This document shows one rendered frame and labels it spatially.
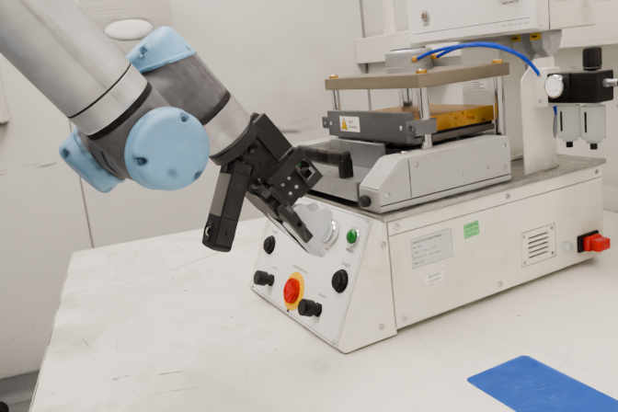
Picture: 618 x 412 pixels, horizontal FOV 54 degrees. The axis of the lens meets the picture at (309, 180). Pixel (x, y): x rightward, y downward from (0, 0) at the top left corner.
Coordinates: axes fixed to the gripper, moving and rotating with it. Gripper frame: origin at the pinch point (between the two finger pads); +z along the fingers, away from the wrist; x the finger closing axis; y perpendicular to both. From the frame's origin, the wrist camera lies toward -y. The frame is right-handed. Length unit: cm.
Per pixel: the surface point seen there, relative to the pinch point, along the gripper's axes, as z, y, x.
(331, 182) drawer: -1.2, 11.2, 7.9
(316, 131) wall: 51, 67, 150
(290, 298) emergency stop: 8.6, -5.4, 10.9
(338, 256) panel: 4.9, 3.0, 2.3
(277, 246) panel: 6.3, 0.6, 21.6
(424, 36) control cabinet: 0, 50, 23
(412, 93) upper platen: 0.2, 32.9, 10.3
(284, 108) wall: 35, 63, 152
